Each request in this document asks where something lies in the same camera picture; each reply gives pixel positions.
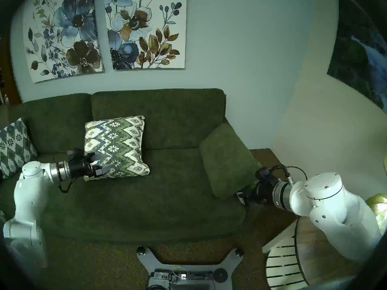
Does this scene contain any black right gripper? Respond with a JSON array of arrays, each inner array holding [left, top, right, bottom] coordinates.
[[236, 174, 279, 206]]

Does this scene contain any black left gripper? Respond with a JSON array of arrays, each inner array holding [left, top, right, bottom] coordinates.
[[69, 152, 120, 180]]

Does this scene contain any zigzag patterned throw pillow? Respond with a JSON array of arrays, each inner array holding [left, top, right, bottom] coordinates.
[[83, 115, 150, 181]]

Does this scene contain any green sofa armrest cushion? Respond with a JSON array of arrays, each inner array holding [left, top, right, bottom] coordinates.
[[199, 123, 263, 200]]

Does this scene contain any dark green fabric sofa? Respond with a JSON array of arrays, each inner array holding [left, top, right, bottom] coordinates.
[[0, 88, 263, 247]]

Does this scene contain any diamond patterned throw pillow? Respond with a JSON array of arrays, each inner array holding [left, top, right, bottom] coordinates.
[[0, 118, 38, 179]]

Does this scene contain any white slatted wooden chair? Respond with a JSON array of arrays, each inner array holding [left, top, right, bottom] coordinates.
[[262, 223, 306, 290]]

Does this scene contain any black round base disc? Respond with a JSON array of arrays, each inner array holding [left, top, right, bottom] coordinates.
[[213, 268, 228, 283]]

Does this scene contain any round wooden side table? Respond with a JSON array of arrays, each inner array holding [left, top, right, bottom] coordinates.
[[295, 215, 363, 287]]

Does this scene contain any black power strip box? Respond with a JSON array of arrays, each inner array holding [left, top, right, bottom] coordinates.
[[154, 270, 213, 284]]

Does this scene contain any floral canvas with blue flowers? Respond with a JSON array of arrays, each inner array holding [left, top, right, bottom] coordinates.
[[23, 0, 105, 83]]

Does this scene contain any yellow-green ceramic lamp base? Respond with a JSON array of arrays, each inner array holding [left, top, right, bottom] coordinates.
[[365, 193, 387, 235]]

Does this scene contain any floral canvas with brown leaves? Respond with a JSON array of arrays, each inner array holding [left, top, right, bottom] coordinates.
[[104, 0, 187, 71]]

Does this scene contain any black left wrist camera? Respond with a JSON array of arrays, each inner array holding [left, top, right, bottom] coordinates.
[[67, 148, 87, 160]]

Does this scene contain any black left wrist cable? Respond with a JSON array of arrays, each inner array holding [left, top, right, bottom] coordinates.
[[58, 177, 75, 193]]

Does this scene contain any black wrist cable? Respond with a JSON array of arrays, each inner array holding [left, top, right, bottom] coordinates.
[[270, 164, 307, 185], [58, 177, 75, 193]]

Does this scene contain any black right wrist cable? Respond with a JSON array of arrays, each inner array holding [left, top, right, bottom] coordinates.
[[270, 164, 307, 185]]

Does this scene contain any thin white looped cable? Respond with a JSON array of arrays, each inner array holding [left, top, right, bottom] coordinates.
[[170, 266, 189, 284]]

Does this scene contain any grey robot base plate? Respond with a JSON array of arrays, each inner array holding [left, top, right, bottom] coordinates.
[[137, 246, 244, 290]]

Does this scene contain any waterfall landscape wall picture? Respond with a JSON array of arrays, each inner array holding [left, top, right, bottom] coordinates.
[[327, 0, 387, 114]]

